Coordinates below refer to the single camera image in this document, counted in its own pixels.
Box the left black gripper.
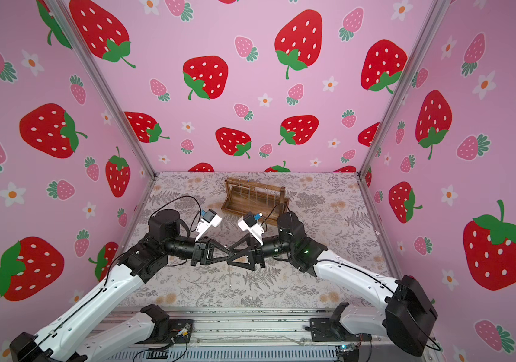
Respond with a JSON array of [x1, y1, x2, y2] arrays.
[[160, 237, 232, 271]]

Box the wooden jewelry display stand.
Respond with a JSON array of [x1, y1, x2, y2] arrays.
[[221, 177, 290, 226]]

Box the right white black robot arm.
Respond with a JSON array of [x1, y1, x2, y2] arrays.
[[228, 211, 442, 357]]

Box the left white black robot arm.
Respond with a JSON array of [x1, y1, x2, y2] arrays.
[[10, 209, 223, 361]]

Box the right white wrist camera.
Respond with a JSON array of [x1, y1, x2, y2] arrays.
[[238, 212, 265, 245]]

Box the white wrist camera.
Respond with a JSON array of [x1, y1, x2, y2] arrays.
[[195, 209, 223, 241], [238, 212, 265, 245]]

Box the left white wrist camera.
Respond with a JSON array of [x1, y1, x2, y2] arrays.
[[195, 209, 223, 241]]

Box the aluminium rail frame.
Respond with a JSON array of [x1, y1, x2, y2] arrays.
[[76, 307, 444, 362]]

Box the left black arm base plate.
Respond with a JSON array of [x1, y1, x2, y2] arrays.
[[145, 319, 194, 344]]

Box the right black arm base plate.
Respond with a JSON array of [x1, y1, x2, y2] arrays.
[[305, 318, 372, 342]]

